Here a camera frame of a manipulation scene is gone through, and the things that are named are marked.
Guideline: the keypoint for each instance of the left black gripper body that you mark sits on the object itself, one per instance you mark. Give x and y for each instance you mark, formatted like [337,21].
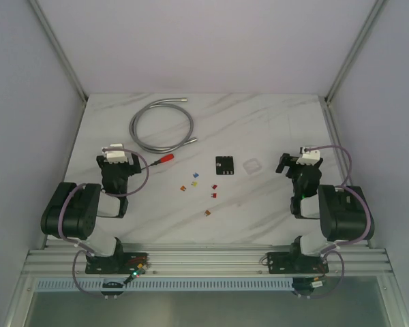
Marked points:
[117,166]

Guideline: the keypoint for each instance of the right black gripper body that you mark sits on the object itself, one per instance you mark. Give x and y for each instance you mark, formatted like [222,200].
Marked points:
[293,173]

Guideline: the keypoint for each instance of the black fuse box base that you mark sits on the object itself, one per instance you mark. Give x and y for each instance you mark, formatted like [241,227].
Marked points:
[224,165]

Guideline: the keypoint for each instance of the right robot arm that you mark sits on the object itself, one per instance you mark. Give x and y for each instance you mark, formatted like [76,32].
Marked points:
[342,211]

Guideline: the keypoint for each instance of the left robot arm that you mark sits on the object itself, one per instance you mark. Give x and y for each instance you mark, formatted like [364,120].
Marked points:
[72,212]

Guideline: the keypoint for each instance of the clear fuse box cover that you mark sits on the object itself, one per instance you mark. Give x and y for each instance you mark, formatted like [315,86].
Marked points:
[252,166]

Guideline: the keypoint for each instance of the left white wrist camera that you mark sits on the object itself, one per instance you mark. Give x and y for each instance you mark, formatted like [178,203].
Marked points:
[115,154]

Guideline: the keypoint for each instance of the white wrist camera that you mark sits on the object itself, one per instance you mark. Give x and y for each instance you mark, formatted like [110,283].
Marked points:
[308,157]
[115,154]

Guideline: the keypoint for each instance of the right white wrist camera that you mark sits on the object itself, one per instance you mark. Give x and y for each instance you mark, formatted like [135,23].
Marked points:
[308,157]

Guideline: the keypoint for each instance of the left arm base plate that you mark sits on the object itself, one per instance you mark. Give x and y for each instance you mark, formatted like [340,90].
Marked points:
[123,264]

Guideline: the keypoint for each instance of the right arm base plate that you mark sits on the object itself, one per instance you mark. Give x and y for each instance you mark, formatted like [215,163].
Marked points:
[280,263]

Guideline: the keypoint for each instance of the aluminium rail frame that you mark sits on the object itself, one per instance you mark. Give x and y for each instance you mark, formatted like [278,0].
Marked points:
[207,260]

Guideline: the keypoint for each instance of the white slotted cable duct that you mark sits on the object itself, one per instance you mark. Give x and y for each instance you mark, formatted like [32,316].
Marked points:
[166,284]

